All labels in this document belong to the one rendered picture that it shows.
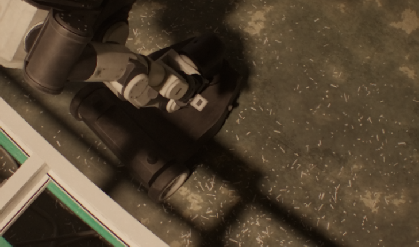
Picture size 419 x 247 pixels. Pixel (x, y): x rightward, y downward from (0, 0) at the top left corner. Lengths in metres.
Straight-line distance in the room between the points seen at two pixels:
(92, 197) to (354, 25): 1.90
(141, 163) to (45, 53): 1.10
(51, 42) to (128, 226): 0.47
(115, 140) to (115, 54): 0.98
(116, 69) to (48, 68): 0.21
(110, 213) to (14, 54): 0.43
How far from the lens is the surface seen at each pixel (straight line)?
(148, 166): 1.99
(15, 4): 1.07
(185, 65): 2.03
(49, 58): 0.98
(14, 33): 1.07
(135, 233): 1.18
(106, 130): 2.10
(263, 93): 2.38
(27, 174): 1.28
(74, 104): 2.20
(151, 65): 1.28
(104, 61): 1.09
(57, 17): 0.98
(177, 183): 2.14
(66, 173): 1.25
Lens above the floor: 2.08
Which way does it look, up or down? 62 degrees down
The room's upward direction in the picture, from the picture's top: 1 degrees clockwise
